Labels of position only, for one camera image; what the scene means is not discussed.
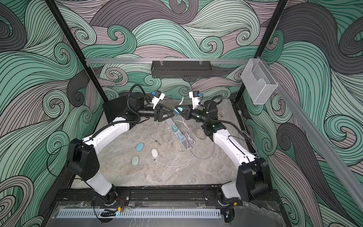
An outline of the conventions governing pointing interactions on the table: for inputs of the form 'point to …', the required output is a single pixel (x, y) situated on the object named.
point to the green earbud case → (135, 160)
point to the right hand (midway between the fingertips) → (175, 108)
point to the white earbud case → (154, 152)
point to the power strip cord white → (192, 142)
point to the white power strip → (170, 122)
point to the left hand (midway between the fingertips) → (173, 111)
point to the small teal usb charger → (177, 112)
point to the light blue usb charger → (181, 136)
